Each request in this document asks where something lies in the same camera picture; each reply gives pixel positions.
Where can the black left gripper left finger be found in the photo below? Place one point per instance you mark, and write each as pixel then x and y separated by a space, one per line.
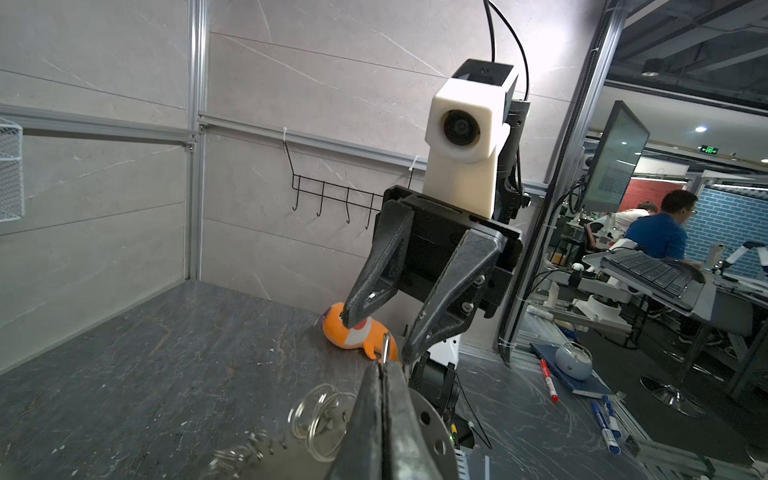
pixel 361 453

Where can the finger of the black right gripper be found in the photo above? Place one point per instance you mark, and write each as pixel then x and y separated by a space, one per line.
pixel 378 280
pixel 449 308

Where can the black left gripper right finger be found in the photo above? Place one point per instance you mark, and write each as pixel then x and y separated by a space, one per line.
pixel 405 452

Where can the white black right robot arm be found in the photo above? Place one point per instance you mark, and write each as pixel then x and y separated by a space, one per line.
pixel 437 229

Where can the orange round toy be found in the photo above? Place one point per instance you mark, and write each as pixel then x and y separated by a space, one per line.
pixel 368 335

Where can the red marker pen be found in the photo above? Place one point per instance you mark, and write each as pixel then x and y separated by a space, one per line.
pixel 548 381

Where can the blue marker pen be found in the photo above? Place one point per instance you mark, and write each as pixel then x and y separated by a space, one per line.
pixel 607 434

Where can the computer monitor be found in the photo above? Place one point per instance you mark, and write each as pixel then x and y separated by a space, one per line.
pixel 618 153

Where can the person in blue shirt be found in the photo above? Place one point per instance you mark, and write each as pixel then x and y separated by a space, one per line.
pixel 662 235

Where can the black keyboard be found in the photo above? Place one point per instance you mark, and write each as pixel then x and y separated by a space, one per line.
pixel 669 279

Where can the black wire hook rack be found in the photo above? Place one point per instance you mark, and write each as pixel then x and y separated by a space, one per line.
pixel 346 194

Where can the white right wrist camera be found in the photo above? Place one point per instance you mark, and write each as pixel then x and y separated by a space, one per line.
pixel 466 131

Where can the white wire mesh basket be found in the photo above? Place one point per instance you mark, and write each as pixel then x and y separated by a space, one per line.
pixel 12 195

